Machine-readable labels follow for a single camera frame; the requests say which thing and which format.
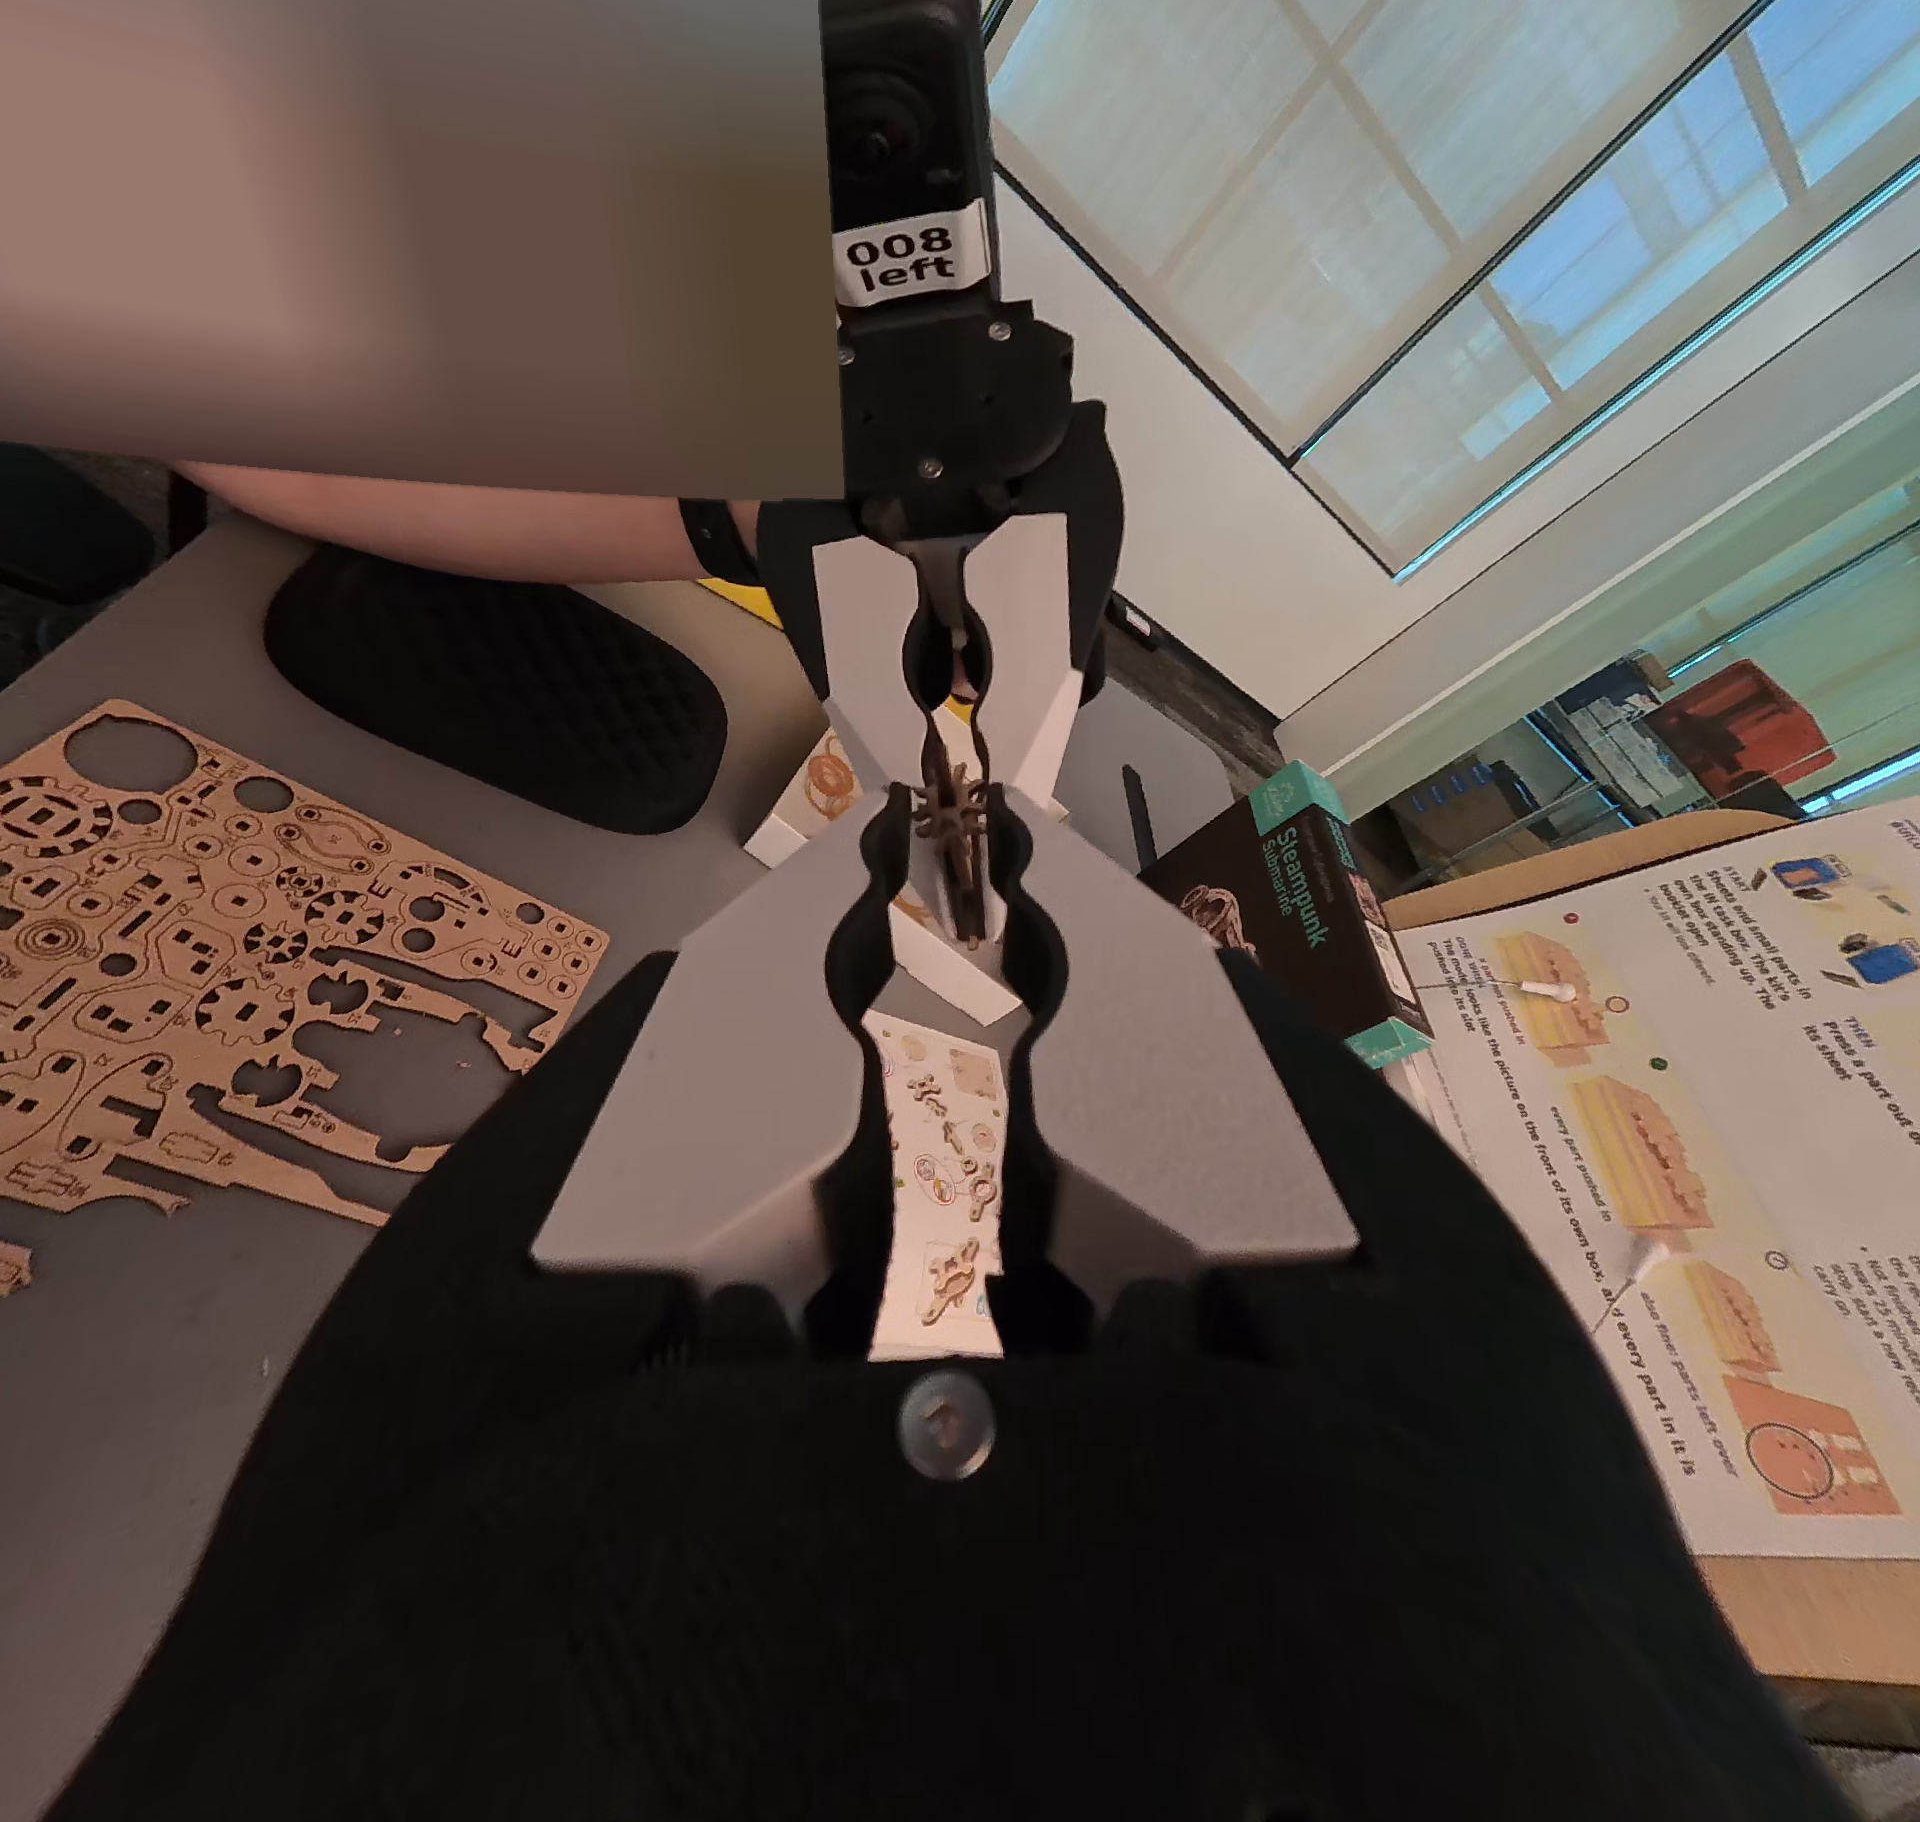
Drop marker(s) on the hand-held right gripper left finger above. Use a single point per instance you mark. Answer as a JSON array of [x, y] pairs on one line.
[[719, 1088]]

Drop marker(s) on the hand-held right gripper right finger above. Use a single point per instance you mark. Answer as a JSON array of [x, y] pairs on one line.
[[1182, 1102]]

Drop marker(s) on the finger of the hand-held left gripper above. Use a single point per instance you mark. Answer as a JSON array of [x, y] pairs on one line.
[[1035, 636], [863, 652]]

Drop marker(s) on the small wooden gear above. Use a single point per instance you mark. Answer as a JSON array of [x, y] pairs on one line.
[[932, 819]]

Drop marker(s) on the wooden axle with gear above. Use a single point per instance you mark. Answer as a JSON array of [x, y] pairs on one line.
[[967, 893]]

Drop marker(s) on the person's left forearm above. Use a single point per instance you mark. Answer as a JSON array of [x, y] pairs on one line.
[[450, 514]]

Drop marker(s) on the dark teal model kit box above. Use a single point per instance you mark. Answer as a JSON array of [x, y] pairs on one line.
[[1277, 922]]

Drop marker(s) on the laser-cut wooden parts sheet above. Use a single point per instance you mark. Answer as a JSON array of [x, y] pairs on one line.
[[227, 951]]

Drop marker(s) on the yellow box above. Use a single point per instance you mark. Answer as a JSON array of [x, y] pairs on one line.
[[726, 590]]

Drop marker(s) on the black wrist band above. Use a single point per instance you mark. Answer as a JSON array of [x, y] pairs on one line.
[[719, 539]]

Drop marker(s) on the black antenna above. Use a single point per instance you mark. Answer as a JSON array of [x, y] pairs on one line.
[[1140, 811]]

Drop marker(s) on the open instruction booklet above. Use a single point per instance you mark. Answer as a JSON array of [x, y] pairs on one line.
[[939, 1176]]

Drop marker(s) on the black mesh wrist rest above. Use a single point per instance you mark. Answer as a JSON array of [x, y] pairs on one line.
[[496, 680]]

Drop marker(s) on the large printed instruction sheet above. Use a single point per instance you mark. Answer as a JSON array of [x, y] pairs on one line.
[[1692, 1176]]

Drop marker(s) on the large window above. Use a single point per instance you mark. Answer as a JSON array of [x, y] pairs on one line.
[[1423, 170]]

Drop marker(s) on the red cabinet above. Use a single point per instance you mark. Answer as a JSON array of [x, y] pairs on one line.
[[1748, 728]]

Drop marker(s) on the small loose wooden piece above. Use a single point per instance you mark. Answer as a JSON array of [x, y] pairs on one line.
[[14, 1268]]

